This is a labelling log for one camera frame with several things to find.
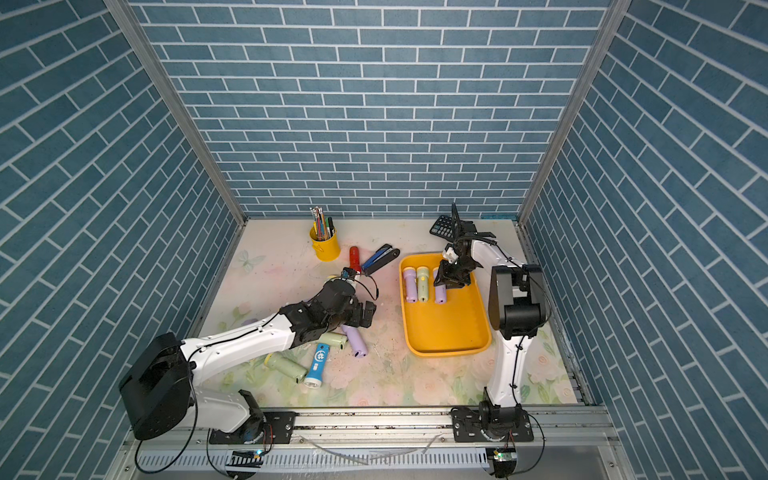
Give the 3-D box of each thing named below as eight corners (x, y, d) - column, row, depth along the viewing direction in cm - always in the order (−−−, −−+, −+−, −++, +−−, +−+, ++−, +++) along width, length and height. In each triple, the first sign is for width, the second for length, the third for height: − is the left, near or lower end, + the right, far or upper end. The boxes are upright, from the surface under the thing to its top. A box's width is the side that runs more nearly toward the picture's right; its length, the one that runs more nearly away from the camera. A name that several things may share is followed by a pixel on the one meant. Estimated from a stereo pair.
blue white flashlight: (307, 386, 82) (304, 383, 79) (319, 346, 89) (317, 342, 87) (319, 388, 82) (317, 385, 79) (330, 348, 89) (328, 343, 86)
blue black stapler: (365, 276, 105) (365, 272, 104) (357, 266, 108) (356, 262, 106) (400, 253, 112) (400, 250, 110) (390, 245, 115) (390, 241, 113)
